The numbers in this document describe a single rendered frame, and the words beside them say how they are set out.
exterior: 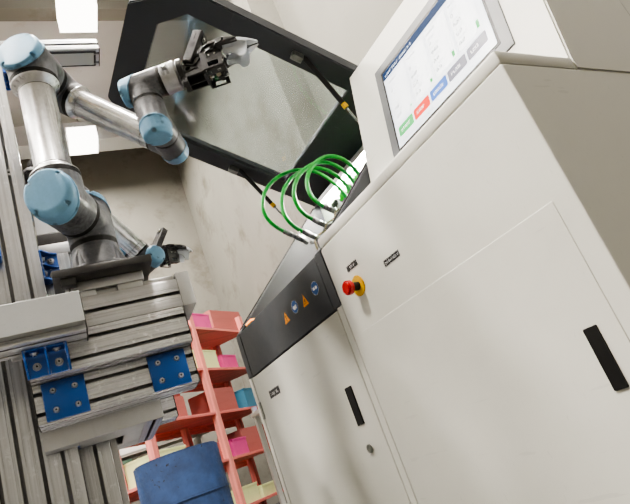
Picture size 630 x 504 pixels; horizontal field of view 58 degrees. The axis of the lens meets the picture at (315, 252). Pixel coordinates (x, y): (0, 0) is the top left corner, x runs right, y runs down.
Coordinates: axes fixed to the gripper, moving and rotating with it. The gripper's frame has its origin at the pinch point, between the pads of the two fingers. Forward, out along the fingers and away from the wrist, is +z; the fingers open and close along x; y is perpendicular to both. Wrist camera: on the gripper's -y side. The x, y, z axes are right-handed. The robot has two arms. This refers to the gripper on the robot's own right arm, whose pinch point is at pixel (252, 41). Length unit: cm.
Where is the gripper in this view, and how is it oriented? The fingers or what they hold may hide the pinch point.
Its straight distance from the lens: 154.5
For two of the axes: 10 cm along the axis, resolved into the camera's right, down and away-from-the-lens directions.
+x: -1.4, -4.3, -8.9
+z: 9.4, -3.5, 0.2
